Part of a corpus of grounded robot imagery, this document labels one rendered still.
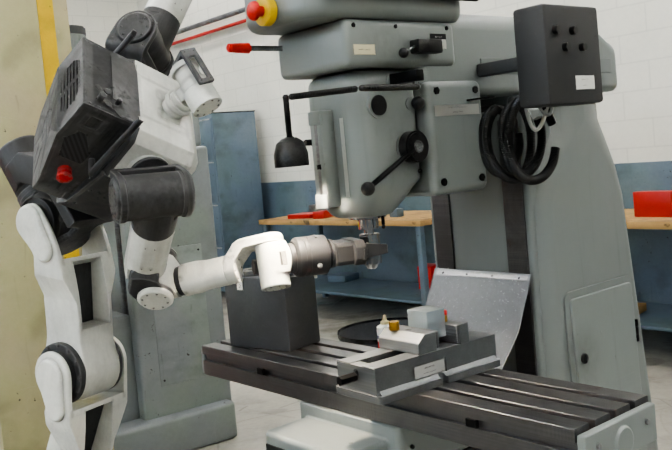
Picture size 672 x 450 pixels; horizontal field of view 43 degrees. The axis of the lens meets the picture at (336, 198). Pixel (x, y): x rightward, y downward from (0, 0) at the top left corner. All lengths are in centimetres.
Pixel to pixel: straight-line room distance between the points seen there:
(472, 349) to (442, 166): 41
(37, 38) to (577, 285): 219
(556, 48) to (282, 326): 96
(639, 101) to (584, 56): 442
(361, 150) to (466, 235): 52
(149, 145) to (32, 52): 172
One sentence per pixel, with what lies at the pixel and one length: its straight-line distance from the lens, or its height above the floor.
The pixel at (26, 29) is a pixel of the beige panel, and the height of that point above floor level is 202.
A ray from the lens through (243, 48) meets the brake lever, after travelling 186.
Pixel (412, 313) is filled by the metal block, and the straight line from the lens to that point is 183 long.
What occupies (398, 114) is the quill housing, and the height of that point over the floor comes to 153.
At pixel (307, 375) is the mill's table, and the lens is 201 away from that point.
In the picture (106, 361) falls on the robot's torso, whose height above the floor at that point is 103.
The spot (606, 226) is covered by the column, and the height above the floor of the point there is 121.
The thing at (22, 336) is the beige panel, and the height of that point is 89.
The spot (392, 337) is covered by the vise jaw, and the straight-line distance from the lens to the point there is 180.
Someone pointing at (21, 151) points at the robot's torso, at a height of 153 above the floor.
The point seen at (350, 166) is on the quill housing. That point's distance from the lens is 181.
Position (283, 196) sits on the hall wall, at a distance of 928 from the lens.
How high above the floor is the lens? 146
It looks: 3 degrees down
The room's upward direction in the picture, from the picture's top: 5 degrees counter-clockwise
